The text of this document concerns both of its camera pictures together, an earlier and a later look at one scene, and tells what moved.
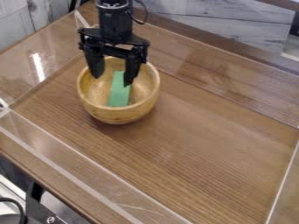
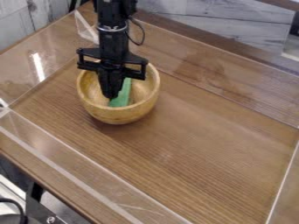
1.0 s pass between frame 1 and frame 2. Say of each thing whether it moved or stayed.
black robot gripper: moved
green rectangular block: stayed
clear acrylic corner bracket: stayed
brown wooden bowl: stayed
